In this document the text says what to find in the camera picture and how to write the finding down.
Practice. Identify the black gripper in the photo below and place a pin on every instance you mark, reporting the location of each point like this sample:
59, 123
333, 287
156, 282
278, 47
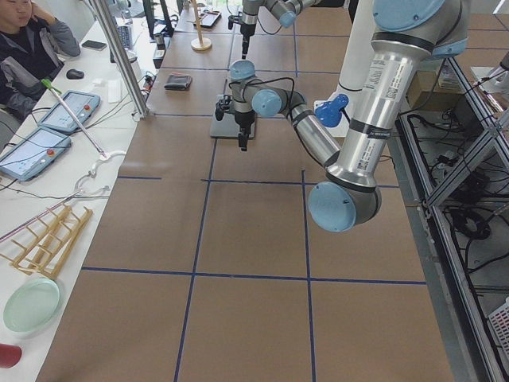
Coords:
246, 30
242, 119

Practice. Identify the grey laptop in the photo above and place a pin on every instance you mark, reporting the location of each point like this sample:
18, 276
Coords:
224, 124

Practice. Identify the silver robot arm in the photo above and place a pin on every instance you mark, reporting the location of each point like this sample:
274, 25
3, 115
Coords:
285, 12
348, 133

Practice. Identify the round wooden stand base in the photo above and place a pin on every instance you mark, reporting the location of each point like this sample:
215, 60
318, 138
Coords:
201, 43

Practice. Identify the grey and pink folded cloth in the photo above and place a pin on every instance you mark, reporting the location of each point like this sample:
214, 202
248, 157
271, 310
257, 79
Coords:
178, 82

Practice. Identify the blue desk lamp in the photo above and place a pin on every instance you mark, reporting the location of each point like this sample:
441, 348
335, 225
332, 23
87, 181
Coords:
333, 115

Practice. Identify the grey keyboard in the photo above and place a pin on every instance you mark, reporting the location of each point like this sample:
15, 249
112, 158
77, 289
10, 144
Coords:
125, 36

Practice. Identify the black smartphone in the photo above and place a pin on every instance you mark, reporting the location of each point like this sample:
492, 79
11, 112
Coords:
94, 45

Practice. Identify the black computer mouse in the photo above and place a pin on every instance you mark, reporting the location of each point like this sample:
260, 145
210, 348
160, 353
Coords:
74, 74

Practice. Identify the long silver grabber stick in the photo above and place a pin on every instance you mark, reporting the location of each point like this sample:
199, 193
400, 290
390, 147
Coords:
56, 93

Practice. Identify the near blue teach pendant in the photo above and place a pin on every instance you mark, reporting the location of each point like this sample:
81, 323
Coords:
34, 154

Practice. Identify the seated person in grey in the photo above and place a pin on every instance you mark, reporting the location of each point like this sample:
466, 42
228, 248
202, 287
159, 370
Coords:
32, 42

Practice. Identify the wooden dish rack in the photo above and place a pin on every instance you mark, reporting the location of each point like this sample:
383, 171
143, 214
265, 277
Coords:
43, 245

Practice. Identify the green tape roll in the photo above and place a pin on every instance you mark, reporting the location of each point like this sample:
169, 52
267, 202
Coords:
32, 305

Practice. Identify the white basket crate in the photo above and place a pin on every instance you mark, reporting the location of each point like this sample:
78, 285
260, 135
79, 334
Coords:
498, 320

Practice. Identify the red cylindrical bottle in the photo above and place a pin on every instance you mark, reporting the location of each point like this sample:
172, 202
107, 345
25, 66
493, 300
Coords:
9, 355

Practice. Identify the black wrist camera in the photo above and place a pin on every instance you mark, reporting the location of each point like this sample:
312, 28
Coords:
234, 19
223, 106

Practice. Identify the black square frame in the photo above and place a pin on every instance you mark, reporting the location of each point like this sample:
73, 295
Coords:
209, 19

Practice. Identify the grey metal bracket post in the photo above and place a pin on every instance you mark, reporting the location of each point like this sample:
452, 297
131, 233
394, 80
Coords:
105, 20

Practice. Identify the aluminium table frame with cables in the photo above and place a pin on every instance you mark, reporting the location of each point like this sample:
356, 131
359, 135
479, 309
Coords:
452, 144

